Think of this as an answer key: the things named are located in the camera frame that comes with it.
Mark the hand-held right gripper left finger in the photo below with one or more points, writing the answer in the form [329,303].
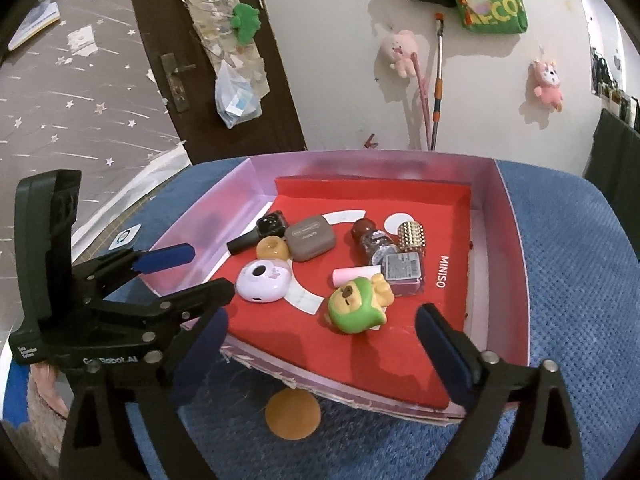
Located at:
[200,352]

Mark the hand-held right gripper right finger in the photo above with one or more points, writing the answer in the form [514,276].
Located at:
[445,355]

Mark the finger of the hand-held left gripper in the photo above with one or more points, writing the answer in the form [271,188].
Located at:
[200,297]
[167,256]

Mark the pink box with red lining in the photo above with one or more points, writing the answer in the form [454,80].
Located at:
[400,360]

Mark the white lilac earbud case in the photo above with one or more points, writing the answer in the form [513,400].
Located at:
[262,282]

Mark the pink nail polish bottle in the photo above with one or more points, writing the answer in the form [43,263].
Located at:
[395,272]

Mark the green hooded bear toy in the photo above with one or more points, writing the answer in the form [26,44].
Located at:
[352,310]

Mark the grey-brown earbud case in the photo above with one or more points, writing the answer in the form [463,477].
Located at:
[310,239]

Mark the glitter bottle with red-brown cap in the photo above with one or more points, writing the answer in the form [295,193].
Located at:
[375,242]

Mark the person's left forearm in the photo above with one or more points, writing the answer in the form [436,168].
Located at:
[45,422]

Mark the person's left hand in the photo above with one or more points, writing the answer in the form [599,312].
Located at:
[47,384]

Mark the white paper card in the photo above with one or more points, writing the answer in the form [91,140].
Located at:
[125,236]

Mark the black bottle with cube cap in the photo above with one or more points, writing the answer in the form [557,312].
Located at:
[260,232]

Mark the orange round disc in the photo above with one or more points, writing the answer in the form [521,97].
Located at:
[292,415]

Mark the gold studded cap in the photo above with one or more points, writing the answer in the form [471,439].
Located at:
[412,235]

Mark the clear plastic bag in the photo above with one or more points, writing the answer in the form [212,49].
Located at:
[237,97]

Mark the dark brown door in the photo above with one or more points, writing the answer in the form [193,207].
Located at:
[280,85]

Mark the book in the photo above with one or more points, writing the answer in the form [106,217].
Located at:
[35,25]

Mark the paper door decoration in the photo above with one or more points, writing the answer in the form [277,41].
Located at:
[215,25]

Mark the pink stick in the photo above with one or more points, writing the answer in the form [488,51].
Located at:
[422,110]

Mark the green plush toy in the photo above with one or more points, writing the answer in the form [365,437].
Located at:
[245,21]

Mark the dark cloth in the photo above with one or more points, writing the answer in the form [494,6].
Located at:
[615,170]

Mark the white and orange broom stick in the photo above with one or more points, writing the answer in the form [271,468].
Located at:
[438,85]

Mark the pink bear plush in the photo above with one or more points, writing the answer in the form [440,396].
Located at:
[547,82]

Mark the pink pig plush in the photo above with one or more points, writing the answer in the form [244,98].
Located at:
[399,51]

